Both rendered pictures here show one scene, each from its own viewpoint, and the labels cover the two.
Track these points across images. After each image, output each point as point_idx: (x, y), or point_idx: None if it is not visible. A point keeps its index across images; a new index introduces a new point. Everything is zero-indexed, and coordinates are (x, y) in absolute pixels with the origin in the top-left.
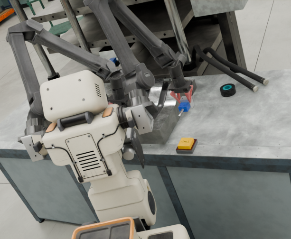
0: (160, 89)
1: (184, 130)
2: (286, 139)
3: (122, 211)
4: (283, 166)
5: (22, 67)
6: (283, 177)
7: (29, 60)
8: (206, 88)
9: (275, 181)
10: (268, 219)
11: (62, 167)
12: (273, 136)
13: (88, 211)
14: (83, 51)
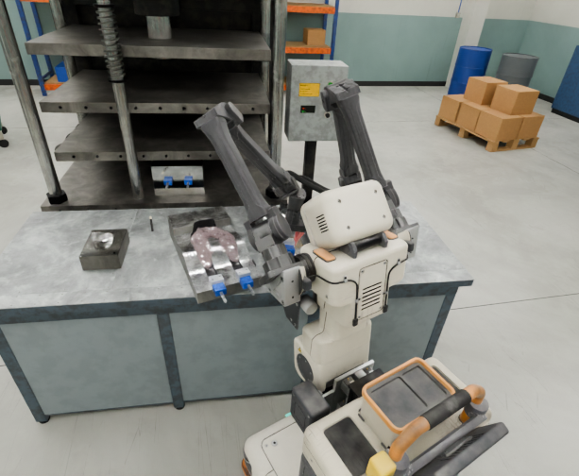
0: None
1: None
2: (445, 263)
3: (347, 358)
4: (444, 288)
5: (242, 169)
6: (438, 299)
7: (243, 160)
8: None
9: (429, 305)
10: (403, 345)
11: (151, 323)
12: (433, 262)
13: (162, 383)
14: (270, 159)
